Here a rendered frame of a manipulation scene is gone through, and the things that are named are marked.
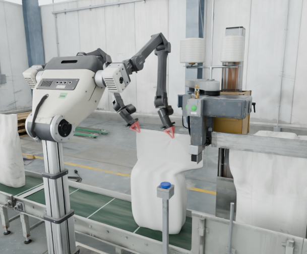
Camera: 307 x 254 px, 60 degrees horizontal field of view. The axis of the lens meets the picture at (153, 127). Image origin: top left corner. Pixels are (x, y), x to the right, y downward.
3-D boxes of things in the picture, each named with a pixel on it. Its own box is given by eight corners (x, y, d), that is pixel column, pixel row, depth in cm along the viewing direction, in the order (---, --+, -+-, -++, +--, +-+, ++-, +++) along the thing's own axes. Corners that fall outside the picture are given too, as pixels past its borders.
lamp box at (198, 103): (187, 115, 145) (187, 99, 143) (189, 114, 149) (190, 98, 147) (200, 116, 141) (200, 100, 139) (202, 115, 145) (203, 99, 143)
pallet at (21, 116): (-15, 124, 621) (-16, 118, 618) (31, 116, 720) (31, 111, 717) (5, 127, 579) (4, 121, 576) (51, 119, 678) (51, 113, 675)
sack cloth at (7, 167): (-15, 181, 274) (-26, 112, 259) (5, 174, 292) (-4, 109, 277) (12, 191, 251) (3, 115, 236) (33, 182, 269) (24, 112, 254)
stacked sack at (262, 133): (250, 141, 417) (251, 133, 414) (255, 135, 452) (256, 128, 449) (298, 147, 384) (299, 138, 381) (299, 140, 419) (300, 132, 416)
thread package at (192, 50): (175, 64, 174) (176, 37, 171) (184, 64, 189) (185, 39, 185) (200, 63, 167) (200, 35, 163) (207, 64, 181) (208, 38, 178)
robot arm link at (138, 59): (151, 32, 178) (164, 27, 173) (159, 50, 185) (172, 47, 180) (119, 63, 149) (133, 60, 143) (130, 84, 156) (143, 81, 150)
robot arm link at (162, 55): (154, 44, 180) (167, 40, 174) (158, 47, 185) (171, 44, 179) (151, 106, 174) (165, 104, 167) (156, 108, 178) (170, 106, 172)
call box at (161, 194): (156, 197, 150) (156, 187, 149) (162, 191, 157) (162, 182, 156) (169, 200, 147) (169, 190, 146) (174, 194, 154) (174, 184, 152)
